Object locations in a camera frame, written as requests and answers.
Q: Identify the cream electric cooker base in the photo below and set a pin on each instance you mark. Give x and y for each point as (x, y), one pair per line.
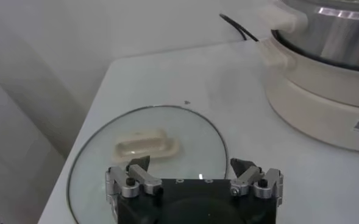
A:
(319, 115)

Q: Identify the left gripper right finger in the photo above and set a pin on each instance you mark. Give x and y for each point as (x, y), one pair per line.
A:
(247, 179)

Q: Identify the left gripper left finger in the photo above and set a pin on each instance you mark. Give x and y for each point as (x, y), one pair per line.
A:
(142, 179)

